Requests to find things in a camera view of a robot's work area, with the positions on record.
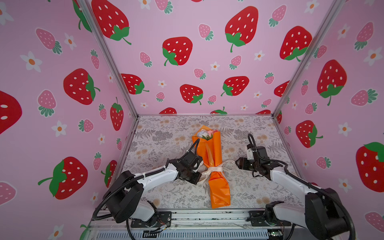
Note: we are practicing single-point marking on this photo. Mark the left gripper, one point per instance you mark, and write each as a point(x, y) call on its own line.
point(197, 177)

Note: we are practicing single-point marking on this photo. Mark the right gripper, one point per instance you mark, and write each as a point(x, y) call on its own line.
point(242, 162)

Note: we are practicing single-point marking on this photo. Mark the orange wrapping paper sheet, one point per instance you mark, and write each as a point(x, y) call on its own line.
point(211, 152)

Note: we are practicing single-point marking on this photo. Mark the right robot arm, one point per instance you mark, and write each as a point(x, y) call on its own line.
point(322, 213)

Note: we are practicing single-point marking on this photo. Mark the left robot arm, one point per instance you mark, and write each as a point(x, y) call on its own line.
point(123, 201)

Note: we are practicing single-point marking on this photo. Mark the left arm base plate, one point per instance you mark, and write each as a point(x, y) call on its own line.
point(159, 219)

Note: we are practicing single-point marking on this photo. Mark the aluminium front rail frame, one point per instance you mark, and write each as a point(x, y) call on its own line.
point(200, 224)

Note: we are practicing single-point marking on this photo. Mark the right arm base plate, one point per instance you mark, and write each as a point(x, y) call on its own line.
point(259, 218)

